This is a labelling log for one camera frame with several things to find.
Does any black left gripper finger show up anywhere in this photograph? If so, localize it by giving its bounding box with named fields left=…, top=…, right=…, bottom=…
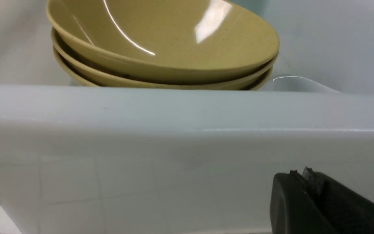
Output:
left=269, top=167, right=374, bottom=234

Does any large white plastic tub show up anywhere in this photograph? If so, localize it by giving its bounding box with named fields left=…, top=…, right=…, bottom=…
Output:
left=0, top=0, right=374, bottom=234

